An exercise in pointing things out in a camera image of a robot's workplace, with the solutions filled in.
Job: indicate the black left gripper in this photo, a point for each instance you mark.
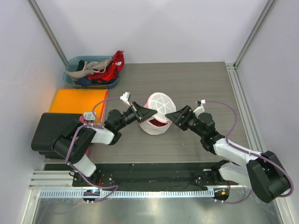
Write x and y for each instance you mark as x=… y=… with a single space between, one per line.
x=142 y=113

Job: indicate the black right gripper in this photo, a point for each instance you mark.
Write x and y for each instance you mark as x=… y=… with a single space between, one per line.
x=176 y=117

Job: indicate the dark red garment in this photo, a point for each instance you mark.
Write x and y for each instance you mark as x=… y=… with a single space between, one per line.
x=157 y=123

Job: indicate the white mesh laundry bag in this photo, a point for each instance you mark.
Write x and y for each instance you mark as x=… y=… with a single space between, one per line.
x=164 y=105

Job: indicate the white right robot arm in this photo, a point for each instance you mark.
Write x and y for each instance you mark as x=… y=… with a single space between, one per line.
x=262 y=172

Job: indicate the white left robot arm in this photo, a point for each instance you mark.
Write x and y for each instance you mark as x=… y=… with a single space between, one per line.
x=73 y=142

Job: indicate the white cup bra in basket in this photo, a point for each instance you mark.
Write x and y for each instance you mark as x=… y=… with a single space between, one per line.
x=90 y=69

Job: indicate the teal plastic laundry basket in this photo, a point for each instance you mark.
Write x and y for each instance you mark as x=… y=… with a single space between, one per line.
x=72 y=66

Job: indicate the bright red garment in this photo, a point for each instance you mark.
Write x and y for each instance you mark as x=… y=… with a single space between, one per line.
x=109 y=71

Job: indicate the black case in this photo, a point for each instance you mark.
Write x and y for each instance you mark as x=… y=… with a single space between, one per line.
x=49 y=126

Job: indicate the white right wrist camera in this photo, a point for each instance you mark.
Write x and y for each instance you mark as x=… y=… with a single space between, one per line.
x=200 y=107

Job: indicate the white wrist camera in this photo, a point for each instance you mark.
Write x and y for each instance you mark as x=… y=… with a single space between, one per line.
x=125 y=98
x=200 y=107

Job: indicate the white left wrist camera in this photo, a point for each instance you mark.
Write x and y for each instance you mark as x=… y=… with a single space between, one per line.
x=125 y=98

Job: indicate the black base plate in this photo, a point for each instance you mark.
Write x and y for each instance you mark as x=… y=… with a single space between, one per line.
x=158 y=177

